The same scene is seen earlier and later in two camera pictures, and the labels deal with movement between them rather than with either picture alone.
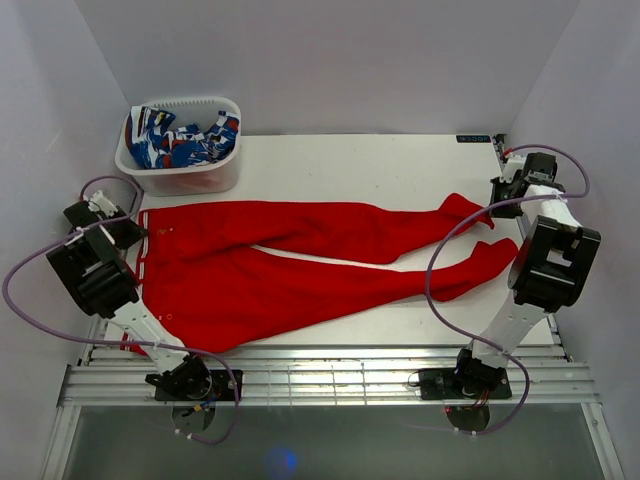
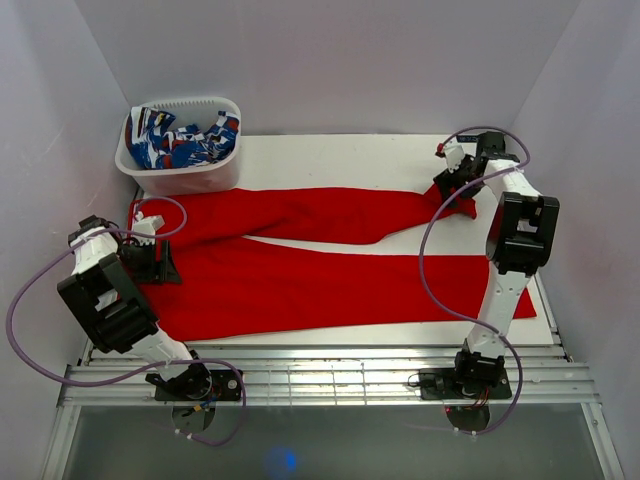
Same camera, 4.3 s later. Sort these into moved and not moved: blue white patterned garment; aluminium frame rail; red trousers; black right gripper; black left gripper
Moved: black left gripper; black right gripper; red trousers
Not moved: blue white patterned garment; aluminium frame rail
